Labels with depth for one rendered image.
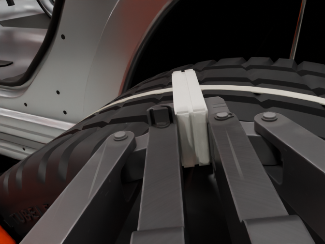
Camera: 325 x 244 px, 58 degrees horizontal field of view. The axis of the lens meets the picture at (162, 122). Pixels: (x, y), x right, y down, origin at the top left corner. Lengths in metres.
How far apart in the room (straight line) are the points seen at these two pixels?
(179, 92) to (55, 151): 0.11
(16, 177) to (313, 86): 0.25
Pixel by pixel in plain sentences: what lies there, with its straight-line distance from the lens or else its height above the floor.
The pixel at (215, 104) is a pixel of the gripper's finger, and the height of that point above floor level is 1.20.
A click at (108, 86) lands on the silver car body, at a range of 0.65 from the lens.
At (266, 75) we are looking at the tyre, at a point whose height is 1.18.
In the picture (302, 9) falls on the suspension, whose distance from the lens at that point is 0.76.
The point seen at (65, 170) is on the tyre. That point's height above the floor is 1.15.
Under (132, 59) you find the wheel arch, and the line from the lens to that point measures 0.59.
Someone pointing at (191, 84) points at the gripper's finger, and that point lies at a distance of 0.17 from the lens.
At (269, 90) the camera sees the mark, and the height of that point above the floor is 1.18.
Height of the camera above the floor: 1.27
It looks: 27 degrees down
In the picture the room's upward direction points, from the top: 2 degrees counter-clockwise
